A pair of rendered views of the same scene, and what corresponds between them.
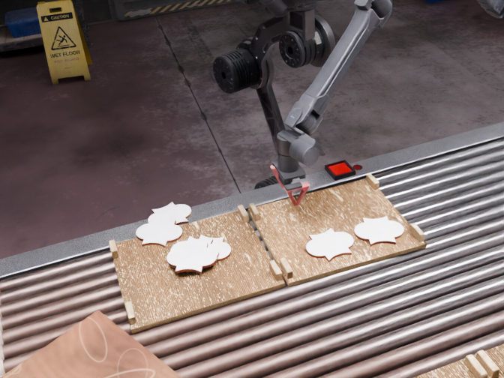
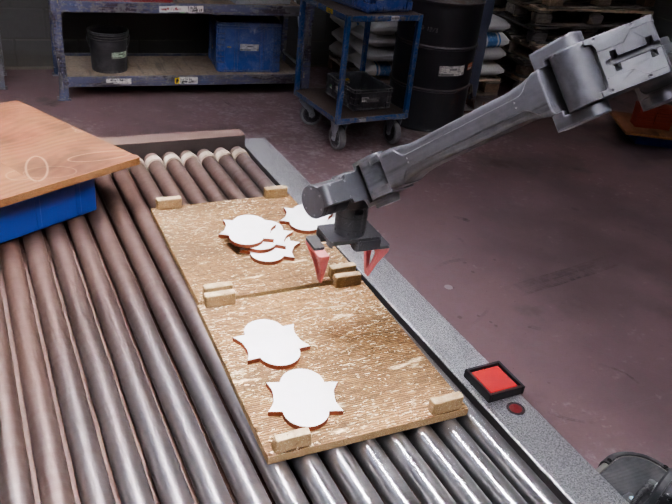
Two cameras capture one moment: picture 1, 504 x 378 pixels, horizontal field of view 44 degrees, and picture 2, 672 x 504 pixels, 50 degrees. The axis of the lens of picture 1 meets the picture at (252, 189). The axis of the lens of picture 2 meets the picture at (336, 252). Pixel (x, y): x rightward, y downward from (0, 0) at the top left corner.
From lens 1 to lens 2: 1.76 m
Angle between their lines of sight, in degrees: 65
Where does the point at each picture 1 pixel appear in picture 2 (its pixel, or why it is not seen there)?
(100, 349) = (83, 159)
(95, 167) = not seen: outside the picture
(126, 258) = (264, 202)
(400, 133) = not seen: outside the picture
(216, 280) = (215, 254)
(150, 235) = (300, 211)
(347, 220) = (336, 369)
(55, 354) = (88, 143)
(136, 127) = not seen: outside the picture
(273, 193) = (413, 311)
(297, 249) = (266, 315)
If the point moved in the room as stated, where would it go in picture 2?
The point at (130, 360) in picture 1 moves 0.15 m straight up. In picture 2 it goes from (61, 171) to (54, 105)
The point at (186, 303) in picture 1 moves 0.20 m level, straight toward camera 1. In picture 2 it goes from (180, 236) to (84, 242)
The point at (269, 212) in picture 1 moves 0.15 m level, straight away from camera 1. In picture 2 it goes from (353, 296) to (426, 298)
